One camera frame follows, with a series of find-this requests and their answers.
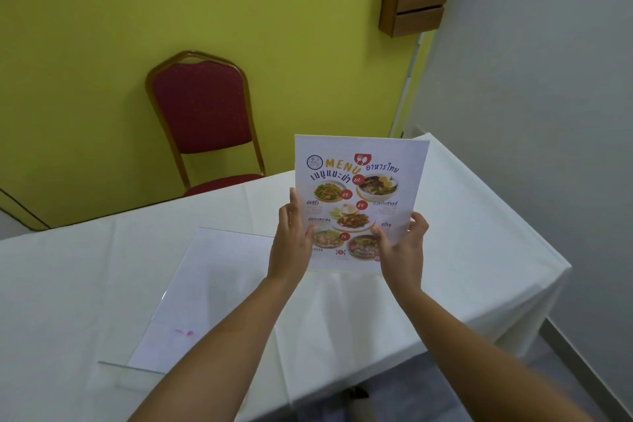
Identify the person's right hand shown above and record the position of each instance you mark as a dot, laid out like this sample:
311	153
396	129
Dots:
404	258

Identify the person's left hand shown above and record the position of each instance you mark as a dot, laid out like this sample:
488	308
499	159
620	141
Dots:
291	248

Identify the person's right thumb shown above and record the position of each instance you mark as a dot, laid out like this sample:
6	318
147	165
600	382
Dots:
386	237

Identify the person's left thumb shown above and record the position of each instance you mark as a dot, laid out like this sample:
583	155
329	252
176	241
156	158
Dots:
295	211

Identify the printed food menu sheet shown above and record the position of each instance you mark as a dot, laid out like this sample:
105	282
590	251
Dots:
357	189

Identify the person's right forearm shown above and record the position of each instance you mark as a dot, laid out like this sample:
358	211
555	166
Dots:
474	362

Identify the person's left forearm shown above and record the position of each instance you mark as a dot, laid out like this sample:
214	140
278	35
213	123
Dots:
217	352

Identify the white tablecloth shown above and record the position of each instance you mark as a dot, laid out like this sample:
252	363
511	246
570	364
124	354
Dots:
296	288

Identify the clear acrylic sign holder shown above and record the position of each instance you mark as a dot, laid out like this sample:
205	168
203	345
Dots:
198	298

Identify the red padded banquet chair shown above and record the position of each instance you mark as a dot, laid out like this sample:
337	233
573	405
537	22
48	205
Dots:
202	115

